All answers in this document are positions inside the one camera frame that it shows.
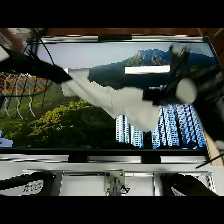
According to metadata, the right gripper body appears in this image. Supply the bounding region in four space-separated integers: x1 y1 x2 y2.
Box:
142 85 175 107

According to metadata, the white shirt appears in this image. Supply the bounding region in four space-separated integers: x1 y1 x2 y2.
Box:
60 68 162 133

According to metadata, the beige garment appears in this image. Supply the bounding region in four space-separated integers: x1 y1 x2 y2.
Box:
202 129 224 167

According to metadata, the black cable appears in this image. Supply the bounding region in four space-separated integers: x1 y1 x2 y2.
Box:
195 152 224 170

